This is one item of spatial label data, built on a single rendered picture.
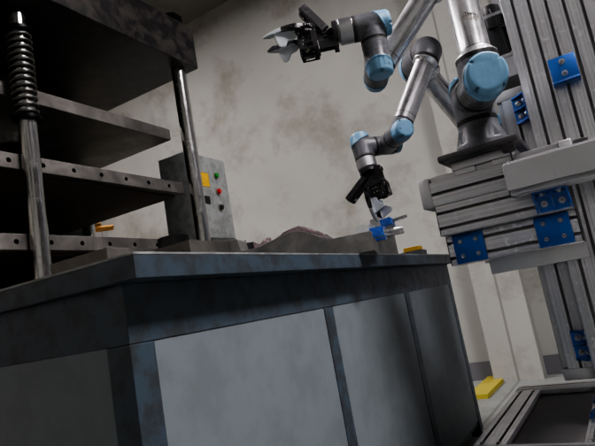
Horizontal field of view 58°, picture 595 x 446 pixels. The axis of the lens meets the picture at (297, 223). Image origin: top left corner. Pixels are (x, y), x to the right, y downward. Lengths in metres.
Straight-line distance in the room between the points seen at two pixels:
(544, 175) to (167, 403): 1.04
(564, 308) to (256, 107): 3.54
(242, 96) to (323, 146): 0.99
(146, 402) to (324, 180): 3.63
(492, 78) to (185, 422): 1.14
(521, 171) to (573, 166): 0.12
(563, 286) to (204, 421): 1.23
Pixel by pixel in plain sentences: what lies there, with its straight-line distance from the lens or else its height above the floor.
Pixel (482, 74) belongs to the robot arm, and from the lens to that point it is 1.56.
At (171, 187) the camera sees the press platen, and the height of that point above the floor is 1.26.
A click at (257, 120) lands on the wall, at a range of 4.81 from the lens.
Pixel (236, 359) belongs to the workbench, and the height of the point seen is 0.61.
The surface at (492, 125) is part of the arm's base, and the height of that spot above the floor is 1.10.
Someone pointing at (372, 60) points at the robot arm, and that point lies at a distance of 1.58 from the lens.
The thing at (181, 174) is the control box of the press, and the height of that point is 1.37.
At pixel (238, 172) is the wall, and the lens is 4.85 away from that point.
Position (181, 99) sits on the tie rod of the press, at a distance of 2.44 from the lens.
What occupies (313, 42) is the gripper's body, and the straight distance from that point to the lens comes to 1.60.
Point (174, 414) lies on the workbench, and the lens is 0.90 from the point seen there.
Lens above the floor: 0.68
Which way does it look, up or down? 9 degrees up
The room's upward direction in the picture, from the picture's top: 10 degrees counter-clockwise
